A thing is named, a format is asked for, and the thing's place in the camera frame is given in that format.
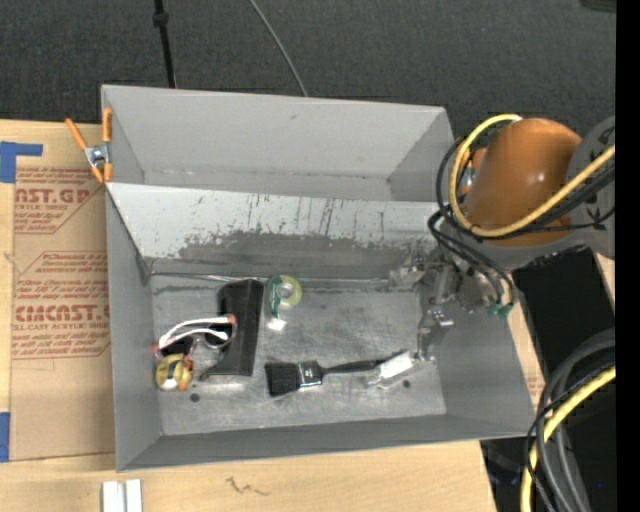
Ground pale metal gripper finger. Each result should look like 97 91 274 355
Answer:
415 308 456 363
388 255 429 290

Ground grey metal bin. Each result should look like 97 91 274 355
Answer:
99 83 539 474

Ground black paintbrush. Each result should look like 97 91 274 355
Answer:
263 349 417 399

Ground black flat block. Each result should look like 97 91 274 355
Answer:
199 278 265 380

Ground yellow and white toy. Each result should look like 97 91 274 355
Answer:
154 352 195 393

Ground brown cardboard board red print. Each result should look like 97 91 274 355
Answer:
0 118 117 462

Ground white frame sunglasses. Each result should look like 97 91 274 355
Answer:
151 313 239 362

